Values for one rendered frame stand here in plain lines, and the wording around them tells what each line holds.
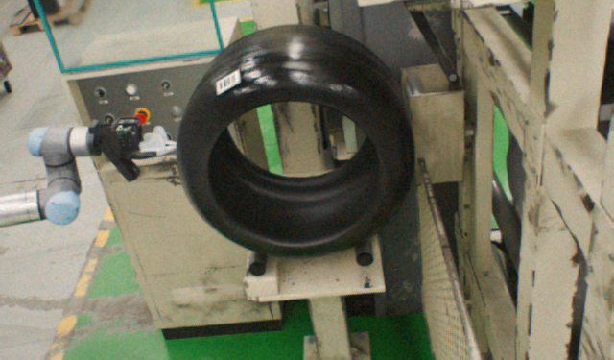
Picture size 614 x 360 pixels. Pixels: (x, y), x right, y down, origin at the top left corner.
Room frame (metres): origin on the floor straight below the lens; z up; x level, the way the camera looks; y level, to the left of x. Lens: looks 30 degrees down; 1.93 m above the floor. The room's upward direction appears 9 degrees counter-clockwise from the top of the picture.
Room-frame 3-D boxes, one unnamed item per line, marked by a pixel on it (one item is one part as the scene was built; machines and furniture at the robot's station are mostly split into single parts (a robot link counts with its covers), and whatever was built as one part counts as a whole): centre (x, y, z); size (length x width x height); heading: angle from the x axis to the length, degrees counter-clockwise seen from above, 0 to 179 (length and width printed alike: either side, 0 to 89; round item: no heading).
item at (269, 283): (1.36, 0.14, 0.84); 0.36 x 0.09 x 0.06; 174
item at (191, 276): (2.02, 0.45, 0.63); 0.56 x 0.41 x 1.27; 84
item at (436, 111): (1.52, -0.40, 1.05); 0.20 x 0.15 x 0.30; 174
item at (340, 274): (1.34, 0.01, 0.80); 0.37 x 0.36 x 0.02; 84
